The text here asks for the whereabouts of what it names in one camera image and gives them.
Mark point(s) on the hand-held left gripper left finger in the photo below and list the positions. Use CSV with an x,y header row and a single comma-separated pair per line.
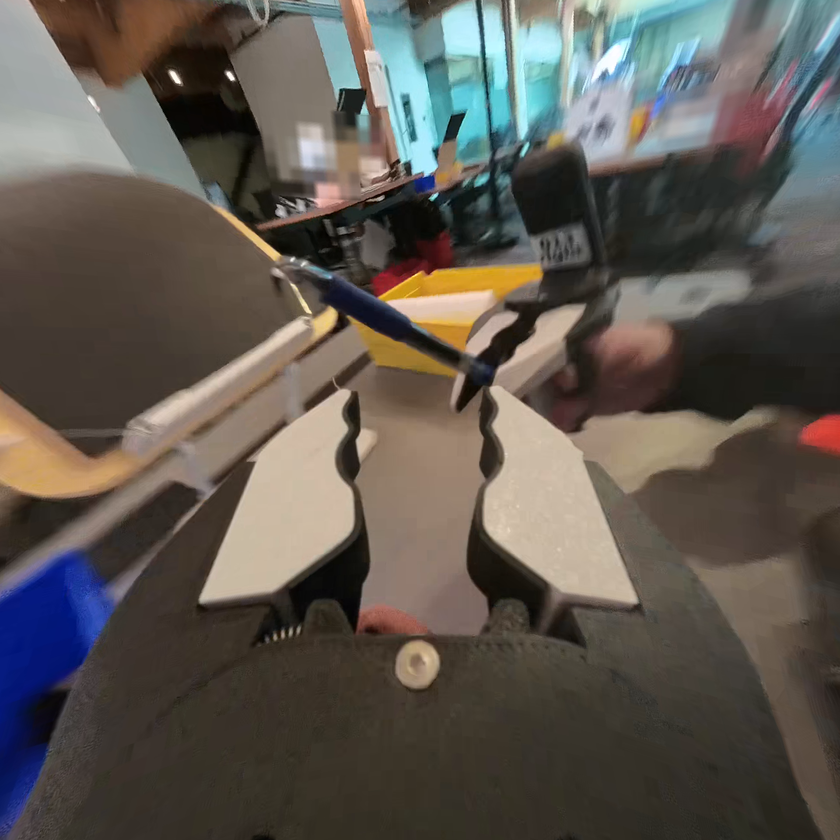
x,y
282,525

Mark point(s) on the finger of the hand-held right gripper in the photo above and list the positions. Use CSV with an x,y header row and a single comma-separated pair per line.
x,y
549,352
496,339

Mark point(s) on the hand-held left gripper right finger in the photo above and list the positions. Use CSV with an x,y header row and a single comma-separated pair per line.
x,y
558,525

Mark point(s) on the yellow bin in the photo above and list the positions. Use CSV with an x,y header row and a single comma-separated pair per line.
x,y
394,352

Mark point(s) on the blue ballpoint pen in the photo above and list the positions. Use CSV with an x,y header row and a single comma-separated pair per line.
x,y
381,315

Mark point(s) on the person's left hand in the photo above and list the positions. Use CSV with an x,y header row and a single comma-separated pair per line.
x,y
390,620

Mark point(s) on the white roll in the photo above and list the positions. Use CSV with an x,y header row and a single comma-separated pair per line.
x,y
440,306

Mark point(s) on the white printed box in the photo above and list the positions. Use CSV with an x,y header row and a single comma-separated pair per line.
x,y
597,125

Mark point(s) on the red bin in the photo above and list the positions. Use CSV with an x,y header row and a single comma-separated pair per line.
x,y
410,269

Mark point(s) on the dark wooden desk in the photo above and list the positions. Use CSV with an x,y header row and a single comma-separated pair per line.
x,y
341,197

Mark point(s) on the large blue bin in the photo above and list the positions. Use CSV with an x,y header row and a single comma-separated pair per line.
x,y
40,656

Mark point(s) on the black board with wooden rim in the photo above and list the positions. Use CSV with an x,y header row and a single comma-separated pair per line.
x,y
118,302

